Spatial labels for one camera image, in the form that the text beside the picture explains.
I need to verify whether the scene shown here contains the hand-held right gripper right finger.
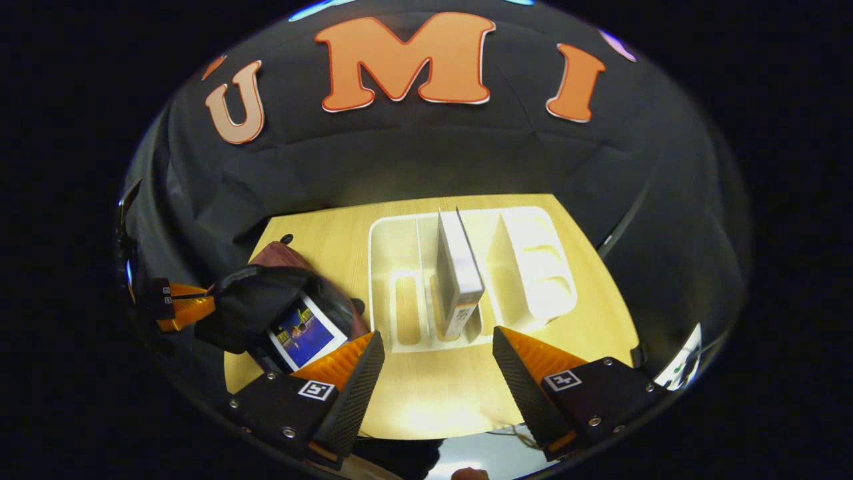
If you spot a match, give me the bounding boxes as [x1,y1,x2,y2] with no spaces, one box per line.
[492,325,669,461]

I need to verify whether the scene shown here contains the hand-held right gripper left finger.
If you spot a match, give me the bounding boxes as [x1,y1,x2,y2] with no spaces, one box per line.
[229,331,386,464]

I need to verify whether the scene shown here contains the blue book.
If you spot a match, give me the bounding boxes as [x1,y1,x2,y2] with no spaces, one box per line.
[267,293,349,373]

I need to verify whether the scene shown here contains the white plastic bookshelf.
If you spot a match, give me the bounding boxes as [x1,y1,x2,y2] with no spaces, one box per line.
[368,207,578,353]

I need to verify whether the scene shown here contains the white electronic device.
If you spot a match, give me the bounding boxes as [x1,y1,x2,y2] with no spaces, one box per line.
[656,323,702,391]

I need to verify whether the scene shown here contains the white book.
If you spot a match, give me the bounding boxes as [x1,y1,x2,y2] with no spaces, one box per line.
[436,208,485,339]

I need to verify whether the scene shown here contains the maroon schoolbag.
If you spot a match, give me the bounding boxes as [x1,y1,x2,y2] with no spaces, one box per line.
[193,241,371,374]

